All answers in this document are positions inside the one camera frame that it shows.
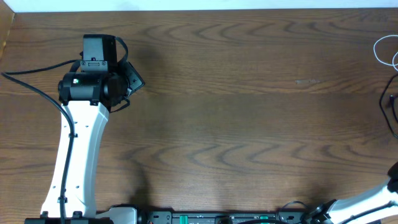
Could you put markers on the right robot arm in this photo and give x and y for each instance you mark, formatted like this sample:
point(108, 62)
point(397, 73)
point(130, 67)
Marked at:
point(371, 206)

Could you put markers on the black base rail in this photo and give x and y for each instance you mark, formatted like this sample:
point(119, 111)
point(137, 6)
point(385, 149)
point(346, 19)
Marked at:
point(236, 217)

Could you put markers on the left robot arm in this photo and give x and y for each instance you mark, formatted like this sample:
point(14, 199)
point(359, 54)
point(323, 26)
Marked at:
point(88, 93)

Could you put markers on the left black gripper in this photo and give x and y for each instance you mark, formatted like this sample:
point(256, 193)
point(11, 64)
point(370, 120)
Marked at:
point(134, 79)

